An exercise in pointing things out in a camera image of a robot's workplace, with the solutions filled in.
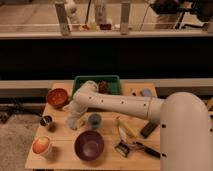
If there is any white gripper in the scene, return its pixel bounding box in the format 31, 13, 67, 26
69, 100, 88, 115

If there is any black handled knife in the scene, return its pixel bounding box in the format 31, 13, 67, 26
133, 141, 161, 158

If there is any banana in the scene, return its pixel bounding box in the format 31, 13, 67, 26
116, 117, 137, 142

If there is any small blue-grey object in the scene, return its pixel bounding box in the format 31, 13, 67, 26
140, 88, 152, 97

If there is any small metal cup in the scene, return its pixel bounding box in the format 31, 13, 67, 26
40, 115, 54, 131

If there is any orange-red bowl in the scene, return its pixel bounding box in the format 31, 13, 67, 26
46, 88, 69, 109

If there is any blue cup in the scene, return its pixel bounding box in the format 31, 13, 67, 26
88, 113, 102, 129

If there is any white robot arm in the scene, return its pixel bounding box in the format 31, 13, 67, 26
71, 81, 213, 171

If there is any green tray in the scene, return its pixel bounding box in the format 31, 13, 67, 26
72, 75, 121, 95

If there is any wooden table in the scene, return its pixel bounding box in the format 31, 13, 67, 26
24, 82, 162, 171

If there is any brown item in tray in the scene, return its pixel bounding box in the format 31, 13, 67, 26
98, 81, 110, 94

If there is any purple bowl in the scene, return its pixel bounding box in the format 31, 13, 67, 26
74, 130, 104, 162

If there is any black rectangular block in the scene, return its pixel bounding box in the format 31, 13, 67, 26
140, 122, 157, 138

